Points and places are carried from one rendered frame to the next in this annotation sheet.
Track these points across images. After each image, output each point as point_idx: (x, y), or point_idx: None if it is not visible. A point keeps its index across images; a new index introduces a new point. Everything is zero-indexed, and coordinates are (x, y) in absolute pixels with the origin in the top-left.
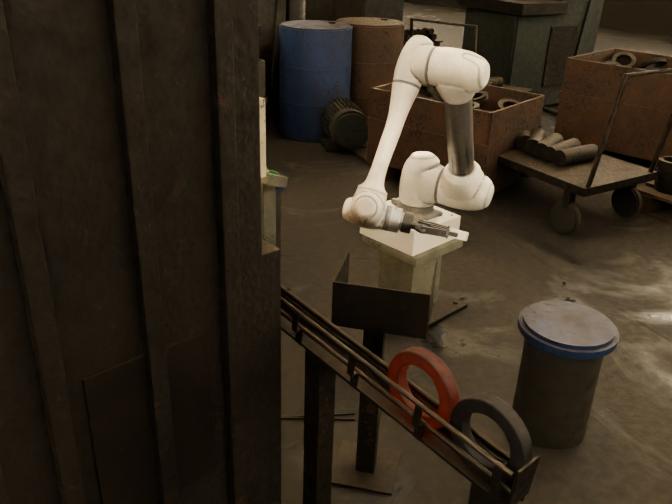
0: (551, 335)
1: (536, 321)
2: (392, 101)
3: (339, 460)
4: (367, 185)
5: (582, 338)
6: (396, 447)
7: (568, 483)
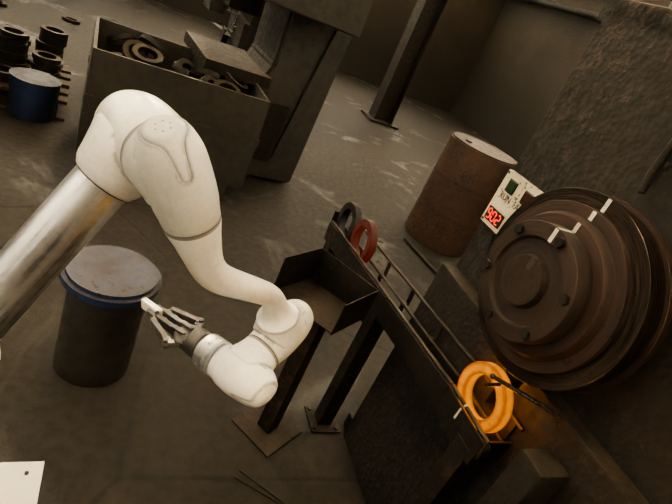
0: (150, 273)
1: (139, 285)
2: (221, 248)
3: (283, 441)
4: (293, 306)
5: (133, 259)
6: (230, 425)
7: (148, 332)
